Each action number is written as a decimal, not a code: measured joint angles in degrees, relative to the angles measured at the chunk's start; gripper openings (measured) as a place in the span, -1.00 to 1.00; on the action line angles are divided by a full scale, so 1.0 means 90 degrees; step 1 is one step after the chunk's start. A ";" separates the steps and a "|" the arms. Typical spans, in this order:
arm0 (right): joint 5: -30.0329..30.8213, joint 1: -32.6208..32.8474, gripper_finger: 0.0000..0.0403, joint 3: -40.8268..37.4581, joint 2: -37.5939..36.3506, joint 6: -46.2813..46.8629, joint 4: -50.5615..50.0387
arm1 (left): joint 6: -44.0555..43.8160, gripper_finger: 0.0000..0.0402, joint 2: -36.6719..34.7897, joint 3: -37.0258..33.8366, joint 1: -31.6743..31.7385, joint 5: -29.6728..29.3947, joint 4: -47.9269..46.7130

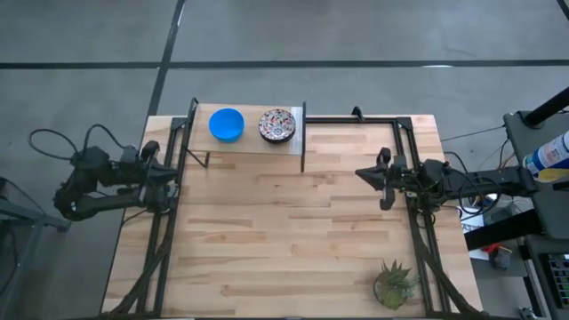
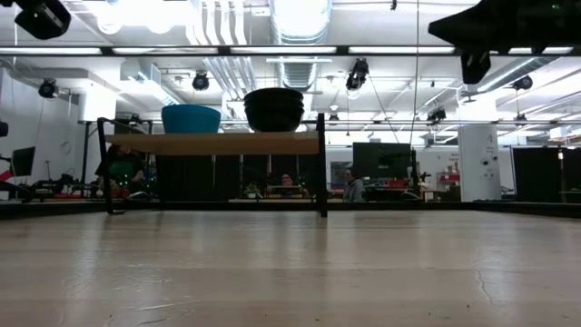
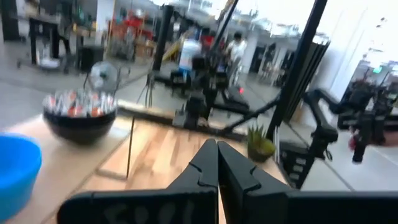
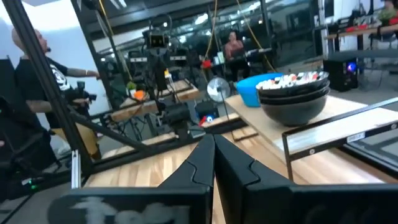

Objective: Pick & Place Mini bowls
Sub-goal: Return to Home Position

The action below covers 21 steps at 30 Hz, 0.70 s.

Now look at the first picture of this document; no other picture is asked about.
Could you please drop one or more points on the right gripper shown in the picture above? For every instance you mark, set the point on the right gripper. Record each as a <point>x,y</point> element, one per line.
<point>389,182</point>

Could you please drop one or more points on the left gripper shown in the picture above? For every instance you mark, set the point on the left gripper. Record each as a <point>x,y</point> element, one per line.
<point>149,178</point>

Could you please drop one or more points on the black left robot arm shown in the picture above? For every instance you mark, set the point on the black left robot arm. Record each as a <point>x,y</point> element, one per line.
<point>98,204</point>

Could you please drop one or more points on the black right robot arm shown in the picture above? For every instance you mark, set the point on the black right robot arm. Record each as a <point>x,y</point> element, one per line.
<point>489,178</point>

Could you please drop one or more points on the raised wooden shelf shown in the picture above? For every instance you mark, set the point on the raised wooden shelf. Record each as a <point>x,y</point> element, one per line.
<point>204,142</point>

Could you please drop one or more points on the potted succulent plant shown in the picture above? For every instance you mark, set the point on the potted succulent plant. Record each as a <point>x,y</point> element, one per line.
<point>393,286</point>

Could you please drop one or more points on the white paper sheet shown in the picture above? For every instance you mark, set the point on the white paper sheet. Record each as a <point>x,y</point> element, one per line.
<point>472,226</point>

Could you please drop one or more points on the grey metal stand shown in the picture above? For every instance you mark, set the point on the grey metal stand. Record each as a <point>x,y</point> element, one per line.
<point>44,218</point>

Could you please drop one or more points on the small red object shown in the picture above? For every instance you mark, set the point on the small red object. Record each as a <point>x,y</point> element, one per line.
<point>491,248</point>

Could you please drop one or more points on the black stand beam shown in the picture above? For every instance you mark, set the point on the black stand beam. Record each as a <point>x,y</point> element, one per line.
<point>502,229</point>

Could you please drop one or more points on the grey equipment cart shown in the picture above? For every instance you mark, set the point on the grey equipment cart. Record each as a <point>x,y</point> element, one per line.
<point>518,133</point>

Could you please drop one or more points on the dark grey object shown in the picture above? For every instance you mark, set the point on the dark grey object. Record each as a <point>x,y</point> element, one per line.
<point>501,260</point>

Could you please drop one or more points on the white blue spray can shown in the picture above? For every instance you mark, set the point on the white blue spray can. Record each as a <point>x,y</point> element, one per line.
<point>549,157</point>

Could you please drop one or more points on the black pole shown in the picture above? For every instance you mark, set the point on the black pole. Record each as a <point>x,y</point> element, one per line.
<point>549,106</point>

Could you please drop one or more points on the black organizer box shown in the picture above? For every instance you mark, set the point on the black organizer box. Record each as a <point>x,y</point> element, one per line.
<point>559,277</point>

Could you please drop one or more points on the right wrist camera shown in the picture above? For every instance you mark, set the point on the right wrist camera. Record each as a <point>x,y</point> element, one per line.
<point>398,163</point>

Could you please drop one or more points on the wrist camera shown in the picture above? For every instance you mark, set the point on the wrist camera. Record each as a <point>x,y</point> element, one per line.
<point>398,163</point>
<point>130,154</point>

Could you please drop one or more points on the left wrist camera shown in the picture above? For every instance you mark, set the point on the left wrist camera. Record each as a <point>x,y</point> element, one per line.
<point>130,154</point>

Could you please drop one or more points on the black metal table frame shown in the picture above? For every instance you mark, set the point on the black metal table frame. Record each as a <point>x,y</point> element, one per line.
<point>378,120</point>

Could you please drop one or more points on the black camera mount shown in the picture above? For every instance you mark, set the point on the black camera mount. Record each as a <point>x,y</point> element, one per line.
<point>357,114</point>

